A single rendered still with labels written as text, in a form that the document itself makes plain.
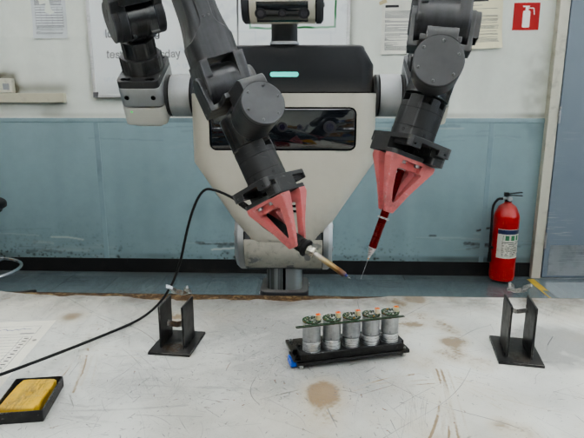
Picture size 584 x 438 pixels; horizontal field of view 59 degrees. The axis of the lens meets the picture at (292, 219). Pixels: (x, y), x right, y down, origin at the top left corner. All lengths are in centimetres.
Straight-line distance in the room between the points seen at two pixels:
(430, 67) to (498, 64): 281
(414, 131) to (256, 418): 39
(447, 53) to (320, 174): 50
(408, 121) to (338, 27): 258
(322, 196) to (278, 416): 56
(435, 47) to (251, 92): 22
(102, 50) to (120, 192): 87
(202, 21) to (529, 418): 63
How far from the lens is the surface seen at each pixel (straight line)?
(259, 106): 66
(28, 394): 70
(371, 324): 72
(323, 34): 323
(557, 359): 82
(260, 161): 71
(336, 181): 106
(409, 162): 69
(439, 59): 62
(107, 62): 344
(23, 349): 85
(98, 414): 66
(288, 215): 70
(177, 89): 116
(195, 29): 75
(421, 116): 68
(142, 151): 341
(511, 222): 334
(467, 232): 348
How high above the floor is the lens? 109
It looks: 13 degrees down
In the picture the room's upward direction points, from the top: straight up
